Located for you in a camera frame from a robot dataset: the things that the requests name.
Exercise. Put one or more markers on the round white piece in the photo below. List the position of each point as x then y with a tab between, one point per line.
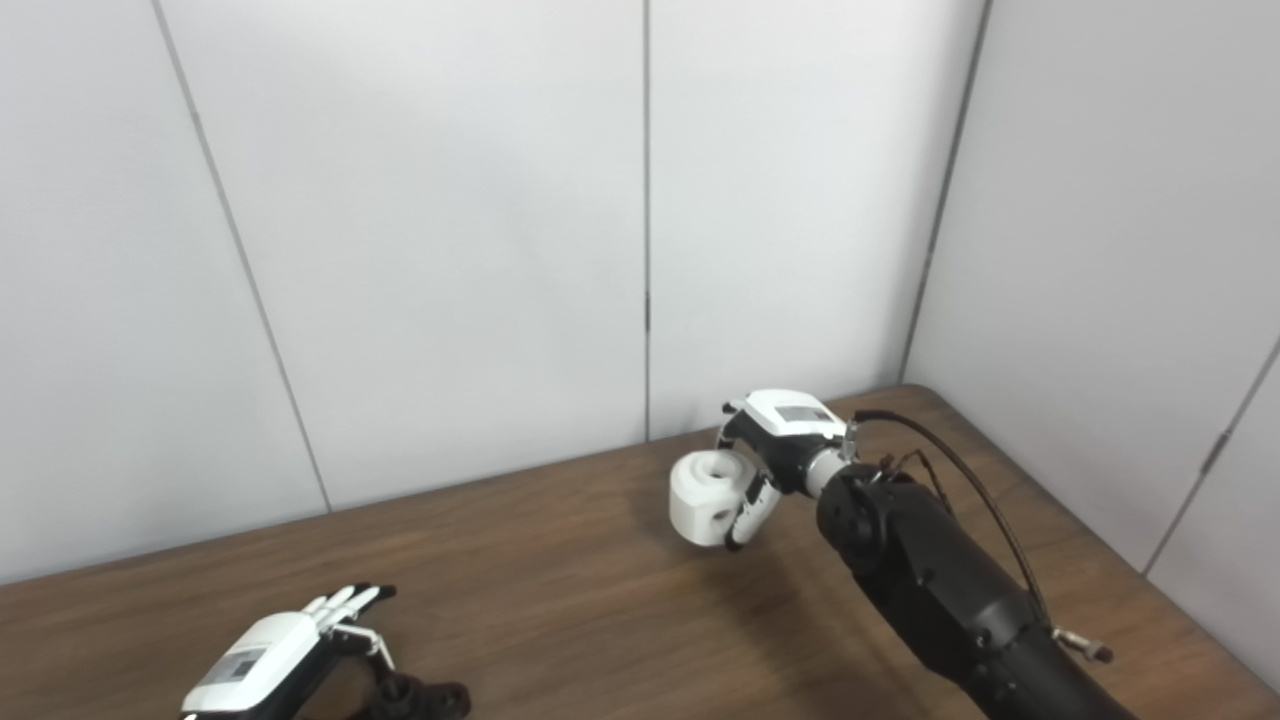
700	510

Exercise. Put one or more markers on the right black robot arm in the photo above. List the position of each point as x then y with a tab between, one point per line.
930	580

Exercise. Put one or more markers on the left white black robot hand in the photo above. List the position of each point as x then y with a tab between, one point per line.
260	655

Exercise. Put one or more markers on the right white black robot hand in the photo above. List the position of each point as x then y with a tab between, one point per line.
790	415

